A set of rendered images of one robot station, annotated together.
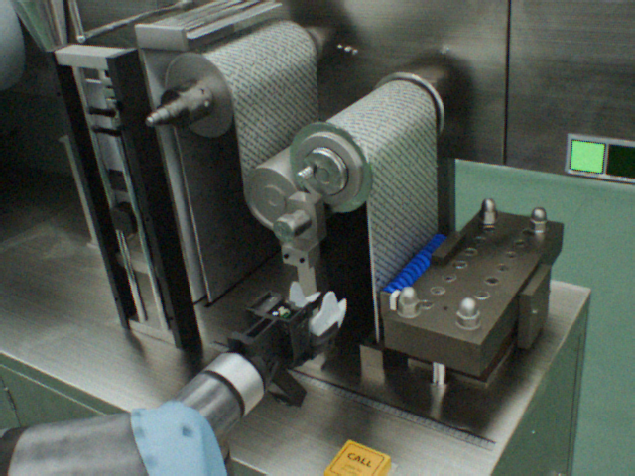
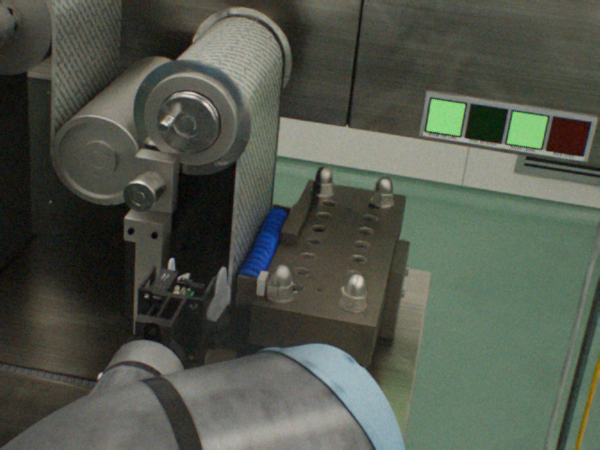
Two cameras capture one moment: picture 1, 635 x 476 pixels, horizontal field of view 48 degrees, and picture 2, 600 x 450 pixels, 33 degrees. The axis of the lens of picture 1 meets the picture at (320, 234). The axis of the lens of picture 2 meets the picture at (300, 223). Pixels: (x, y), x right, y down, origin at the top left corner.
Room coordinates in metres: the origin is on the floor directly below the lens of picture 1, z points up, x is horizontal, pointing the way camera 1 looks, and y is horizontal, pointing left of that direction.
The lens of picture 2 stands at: (-0.09, 0.39, 1.71)
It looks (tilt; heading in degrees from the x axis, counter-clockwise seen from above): 27 degrees down; 332
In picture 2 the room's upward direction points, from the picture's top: 6 degrees clockwise
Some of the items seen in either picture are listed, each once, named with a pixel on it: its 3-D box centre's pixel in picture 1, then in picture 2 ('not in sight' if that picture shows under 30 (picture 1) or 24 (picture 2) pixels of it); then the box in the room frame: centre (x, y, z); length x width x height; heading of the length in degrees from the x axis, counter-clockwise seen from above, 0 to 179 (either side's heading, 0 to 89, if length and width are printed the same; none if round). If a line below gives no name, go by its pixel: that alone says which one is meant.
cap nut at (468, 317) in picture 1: (468, 311); (354, 290); (0.87, -0.21, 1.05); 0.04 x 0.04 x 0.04
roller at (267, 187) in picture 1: (314, 170); (130, 125); (1.17, 0.00, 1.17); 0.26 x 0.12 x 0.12; 144
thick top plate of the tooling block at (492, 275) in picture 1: (480, 280); (335, 262); (1.03, -0.27, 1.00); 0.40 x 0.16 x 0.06; 144
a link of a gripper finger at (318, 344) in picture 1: (313, 339); (206, 327); (0.80, 0.03, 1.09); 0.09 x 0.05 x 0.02; 135
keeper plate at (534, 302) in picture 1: (536, 305); (396, 288); (0.99, -0.35, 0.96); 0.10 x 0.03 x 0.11; 144
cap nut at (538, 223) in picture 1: (539, 217); (384, 189); (1.13, -0.40, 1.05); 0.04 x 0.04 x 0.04
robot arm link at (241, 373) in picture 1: (230, 383); (141, 379); (0.70, 0.13, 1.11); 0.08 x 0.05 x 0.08; 54
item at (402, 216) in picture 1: (405, 218); (254, 186); (1.07, -0.15, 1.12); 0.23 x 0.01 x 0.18; 144
